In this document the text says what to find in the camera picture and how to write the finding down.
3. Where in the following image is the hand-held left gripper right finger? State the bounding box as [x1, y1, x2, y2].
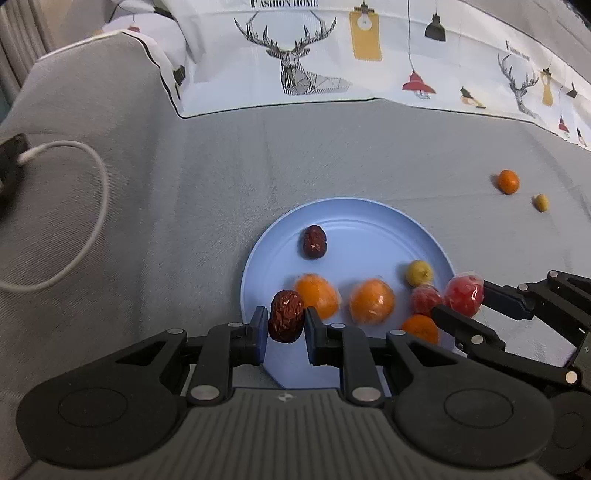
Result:
[305, 307, 462, 408]

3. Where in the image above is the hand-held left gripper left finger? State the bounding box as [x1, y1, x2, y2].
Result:
[108, 305, 269, 408]

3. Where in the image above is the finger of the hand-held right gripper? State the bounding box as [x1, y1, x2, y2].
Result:
[431, 305, 583, 385]
[482, 271, 591, 329]

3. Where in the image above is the dried red date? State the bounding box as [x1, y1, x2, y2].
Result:
[268, 289, 306, 344]
[302, 224, 329, 260]

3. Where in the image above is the red fruit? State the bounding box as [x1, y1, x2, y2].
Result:
[443, 272, 485, 319]
[410, 285, 443, 318]

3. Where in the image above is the plastic-wrapped orange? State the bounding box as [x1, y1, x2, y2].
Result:
[348, 278, 396, 325]
[294, 273, 342, 320]

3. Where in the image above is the small bare orange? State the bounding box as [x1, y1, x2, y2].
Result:
[497, 169, 520, 195]
[401, 314, 440, 346]

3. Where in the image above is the blue round plate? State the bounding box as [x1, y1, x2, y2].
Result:
[240, 197, 455, 389]

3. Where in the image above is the grey bed sheet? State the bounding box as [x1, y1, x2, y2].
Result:
[0, 30, 591, 480]

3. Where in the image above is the white deer-print cloth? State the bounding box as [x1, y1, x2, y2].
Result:
[102, 0, 591, 153]

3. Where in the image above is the black device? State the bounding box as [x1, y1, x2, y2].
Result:
[0, 134, 28, 217]

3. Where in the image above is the grey pleated curtain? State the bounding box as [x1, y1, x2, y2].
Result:
[0, 0, 116, 109]

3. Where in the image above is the white cable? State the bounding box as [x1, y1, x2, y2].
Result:
[0, 141, 110, 292]

